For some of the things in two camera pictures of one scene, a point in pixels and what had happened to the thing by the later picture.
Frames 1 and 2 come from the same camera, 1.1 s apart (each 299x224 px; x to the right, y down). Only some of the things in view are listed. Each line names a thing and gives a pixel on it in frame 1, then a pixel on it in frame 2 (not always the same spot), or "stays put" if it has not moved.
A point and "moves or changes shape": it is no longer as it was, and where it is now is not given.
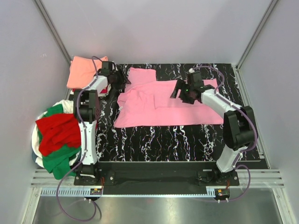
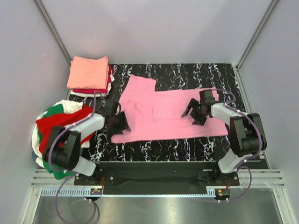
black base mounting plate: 158,173 stays put
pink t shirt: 146,101 moves or changes shape
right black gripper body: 185,94 → 197,113
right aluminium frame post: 254,37 stays put
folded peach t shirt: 82,71 stays put
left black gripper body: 118,79 → 119,122
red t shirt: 55,131 stays put
